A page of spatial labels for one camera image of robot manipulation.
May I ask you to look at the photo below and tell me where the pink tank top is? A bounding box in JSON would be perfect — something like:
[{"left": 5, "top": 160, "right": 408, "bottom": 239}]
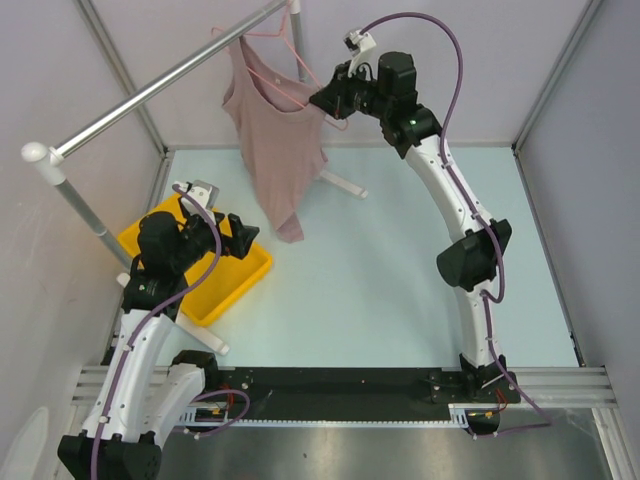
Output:
[{"left": 222, "top": 38, "right": 327, "bottom": 243}]

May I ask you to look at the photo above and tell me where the white clothes rack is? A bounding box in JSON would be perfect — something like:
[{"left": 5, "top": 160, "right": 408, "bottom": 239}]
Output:
[{"left": 20, "top": 0, "right": 370, "bottom": 356}]

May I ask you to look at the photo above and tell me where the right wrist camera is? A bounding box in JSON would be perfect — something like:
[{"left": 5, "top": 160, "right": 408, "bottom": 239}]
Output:
[{"left": 343, "top": 30, "right": 377, "bottom": 78}]

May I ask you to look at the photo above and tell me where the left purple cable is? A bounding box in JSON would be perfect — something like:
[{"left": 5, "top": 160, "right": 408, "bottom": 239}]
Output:
[{"left": 89, "top": 183, "right": 251, "bottom": 480}]

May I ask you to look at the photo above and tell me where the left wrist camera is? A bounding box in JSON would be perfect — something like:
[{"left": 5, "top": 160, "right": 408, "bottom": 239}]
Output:
[{"left": 187, "top": 180, "right": 220, "bottom": 210}]

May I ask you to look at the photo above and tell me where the white cable duct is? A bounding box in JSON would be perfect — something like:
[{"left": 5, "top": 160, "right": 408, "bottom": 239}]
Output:
[{"left": 177, "top": 403, "right": 501, "bottom": 429}]

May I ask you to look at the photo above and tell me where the yellow plastic bin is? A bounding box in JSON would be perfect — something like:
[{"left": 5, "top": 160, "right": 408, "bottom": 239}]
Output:
[{"left": 117, "top": 193, "right": 273, "bottom": 327}]

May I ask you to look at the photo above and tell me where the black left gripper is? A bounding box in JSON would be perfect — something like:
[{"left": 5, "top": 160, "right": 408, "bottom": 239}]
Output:
[{"left": 170, "top": 209, "right": 257, "bottom": 272}]

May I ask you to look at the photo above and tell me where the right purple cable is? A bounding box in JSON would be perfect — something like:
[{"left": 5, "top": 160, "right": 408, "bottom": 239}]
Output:
[{"left": 359, "top": 12, "right": 554, "bottom": 441}]

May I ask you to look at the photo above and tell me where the pink wire hanger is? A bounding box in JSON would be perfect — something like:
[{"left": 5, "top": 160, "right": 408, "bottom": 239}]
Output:
[{"left": 240, "top": 1, "right": 349, "bottom": 132}]

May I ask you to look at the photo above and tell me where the purple cable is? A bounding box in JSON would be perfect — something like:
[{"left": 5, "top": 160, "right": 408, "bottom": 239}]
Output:
[
  {"left": 89, "top": 183, "right": 251, "bottom": 480},
  {"left": 359, "top": 12, "right": 554, "bottom": 441}
]

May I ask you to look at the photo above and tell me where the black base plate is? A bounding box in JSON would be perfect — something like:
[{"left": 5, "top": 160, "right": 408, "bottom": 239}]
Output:
[{"left": 204, "top": 367, "right": 517, "bottom": 411}]

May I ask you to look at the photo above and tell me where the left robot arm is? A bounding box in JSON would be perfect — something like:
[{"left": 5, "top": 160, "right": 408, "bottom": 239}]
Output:
[{"left": 58, "top": 211, "right": 259, "bottom": 479}]

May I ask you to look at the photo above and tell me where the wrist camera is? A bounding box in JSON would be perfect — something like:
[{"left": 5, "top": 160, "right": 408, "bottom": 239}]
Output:
[
  {"left": 343, "top": 30, "right": 377, "bottom": 78},
  {"left": 187, "top": 180, "right": 220, "bottom": 210}
]

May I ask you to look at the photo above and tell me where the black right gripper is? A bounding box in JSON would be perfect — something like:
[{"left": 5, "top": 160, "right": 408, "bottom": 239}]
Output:
[{"left": 309, "top": 61, "right": 390, "bottom": 122}]

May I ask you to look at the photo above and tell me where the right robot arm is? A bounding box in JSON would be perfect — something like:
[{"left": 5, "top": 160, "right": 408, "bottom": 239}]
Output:
[{"left": 310, "top": 52, "right": 512, "bottom": 401}]

